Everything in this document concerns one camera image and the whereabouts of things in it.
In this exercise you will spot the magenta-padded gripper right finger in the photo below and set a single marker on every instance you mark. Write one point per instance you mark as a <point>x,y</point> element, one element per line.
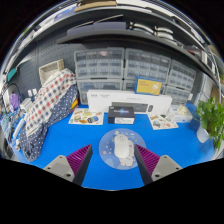
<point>151,163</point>

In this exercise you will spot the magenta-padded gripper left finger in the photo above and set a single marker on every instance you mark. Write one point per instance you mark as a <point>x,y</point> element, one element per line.
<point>75,163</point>

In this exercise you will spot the grey computer mouse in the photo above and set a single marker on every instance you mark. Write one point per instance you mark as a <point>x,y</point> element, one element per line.
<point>122,146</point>

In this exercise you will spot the round blue rabbit mouse pad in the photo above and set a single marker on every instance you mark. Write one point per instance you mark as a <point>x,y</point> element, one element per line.
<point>107,150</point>

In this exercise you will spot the small sticker sheet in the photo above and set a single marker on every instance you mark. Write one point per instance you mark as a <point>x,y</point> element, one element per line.
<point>163,122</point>

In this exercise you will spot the navy polka dot cloth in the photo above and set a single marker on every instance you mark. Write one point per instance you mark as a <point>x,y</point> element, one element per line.
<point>35,140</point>

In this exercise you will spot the large food sticker sheet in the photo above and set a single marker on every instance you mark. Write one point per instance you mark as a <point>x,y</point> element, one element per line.
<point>86,116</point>

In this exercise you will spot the small black box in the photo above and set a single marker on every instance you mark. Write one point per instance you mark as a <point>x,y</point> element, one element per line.
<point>120,115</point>

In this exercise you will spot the yellow object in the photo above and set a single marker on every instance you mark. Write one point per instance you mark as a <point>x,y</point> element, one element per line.
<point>74,104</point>

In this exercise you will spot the clear plastic container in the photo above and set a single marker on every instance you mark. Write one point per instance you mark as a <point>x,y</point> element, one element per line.
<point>182,113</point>

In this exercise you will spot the long white keyboard box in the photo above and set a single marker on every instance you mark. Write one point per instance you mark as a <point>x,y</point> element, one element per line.
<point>100,100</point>

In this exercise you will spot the red blue checkered cloth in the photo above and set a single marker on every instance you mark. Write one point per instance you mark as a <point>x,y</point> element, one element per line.
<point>48,100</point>

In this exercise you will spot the green potted plant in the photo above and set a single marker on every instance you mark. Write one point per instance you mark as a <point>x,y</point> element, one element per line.
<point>210,116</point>

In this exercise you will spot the blue and yellow box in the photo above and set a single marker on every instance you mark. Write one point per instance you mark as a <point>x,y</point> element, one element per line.
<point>148,86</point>

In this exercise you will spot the grey large-drawer cabinet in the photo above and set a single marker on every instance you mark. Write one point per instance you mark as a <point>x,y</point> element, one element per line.
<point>100,85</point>

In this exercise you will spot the small purple object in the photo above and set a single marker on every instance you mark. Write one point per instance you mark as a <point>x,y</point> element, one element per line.
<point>14,101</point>

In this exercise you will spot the white woven basket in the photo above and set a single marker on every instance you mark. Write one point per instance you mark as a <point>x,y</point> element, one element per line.
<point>50,70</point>

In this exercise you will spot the dark wall shelf unit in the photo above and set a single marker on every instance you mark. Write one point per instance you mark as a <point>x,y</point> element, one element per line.
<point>110,33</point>

